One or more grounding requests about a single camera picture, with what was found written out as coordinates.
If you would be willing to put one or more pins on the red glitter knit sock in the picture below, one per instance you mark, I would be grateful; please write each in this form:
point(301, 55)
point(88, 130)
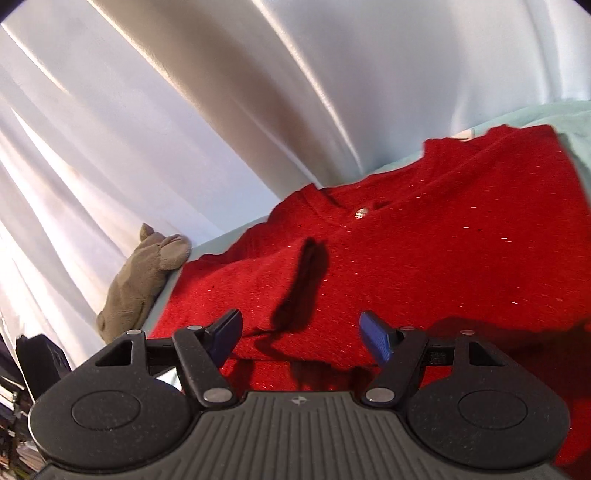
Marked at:
point(438, 230)

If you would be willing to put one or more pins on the white curtain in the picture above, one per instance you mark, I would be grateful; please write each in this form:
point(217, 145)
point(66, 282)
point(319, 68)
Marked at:
point(184, 115)

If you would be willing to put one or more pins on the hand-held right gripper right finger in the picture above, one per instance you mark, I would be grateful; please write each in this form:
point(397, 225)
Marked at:
point(376, 339)

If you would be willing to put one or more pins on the grey plush toy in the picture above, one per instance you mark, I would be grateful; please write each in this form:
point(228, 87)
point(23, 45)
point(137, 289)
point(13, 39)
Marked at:
point(134, 286)

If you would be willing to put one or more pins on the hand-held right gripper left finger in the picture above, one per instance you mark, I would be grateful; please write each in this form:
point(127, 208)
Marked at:
point(225, 337)

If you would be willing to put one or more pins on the dark clutter pile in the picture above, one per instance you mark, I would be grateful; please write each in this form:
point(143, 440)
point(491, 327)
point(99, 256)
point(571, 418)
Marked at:
point(14, 415)

